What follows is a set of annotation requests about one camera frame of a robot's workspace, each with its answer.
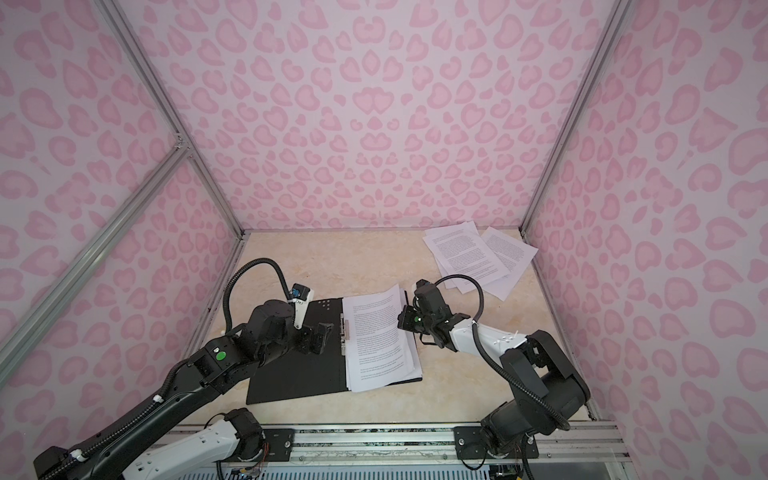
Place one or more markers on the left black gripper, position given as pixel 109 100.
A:
pixel 310 343

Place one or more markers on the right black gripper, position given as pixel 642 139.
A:
pixel 405 323

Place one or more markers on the red and black folder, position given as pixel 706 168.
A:
pixel 299 375

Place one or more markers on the large text sheet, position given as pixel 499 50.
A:
pixel 459 249

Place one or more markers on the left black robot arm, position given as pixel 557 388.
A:
pixel 124 449

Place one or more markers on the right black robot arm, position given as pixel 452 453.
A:
pixel 546 387

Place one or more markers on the text sheet right corner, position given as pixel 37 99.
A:
pixel 514 254

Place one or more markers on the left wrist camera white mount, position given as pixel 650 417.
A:
pixel 300 297

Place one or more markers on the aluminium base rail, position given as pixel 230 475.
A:
pixel 588 450

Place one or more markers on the aluminium frame strut left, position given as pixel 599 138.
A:
pixel 40 318

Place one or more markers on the aluminium frame post left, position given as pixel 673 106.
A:
pixel 128 39

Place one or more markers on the aluminium frame post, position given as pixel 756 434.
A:
pixel 608 40
pixel 128 39

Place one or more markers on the aluminium frame post right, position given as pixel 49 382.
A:
pixel 608 40

